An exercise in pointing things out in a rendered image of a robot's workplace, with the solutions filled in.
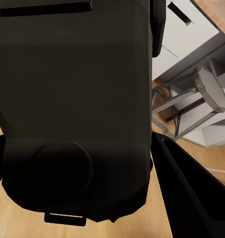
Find digital camera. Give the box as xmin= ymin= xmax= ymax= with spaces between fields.
xmin=0 ymin=0 xmax=167 ymax=226

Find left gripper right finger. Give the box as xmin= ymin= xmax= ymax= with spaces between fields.
xmin=151 ymin=132 xmax=225 ymax=238

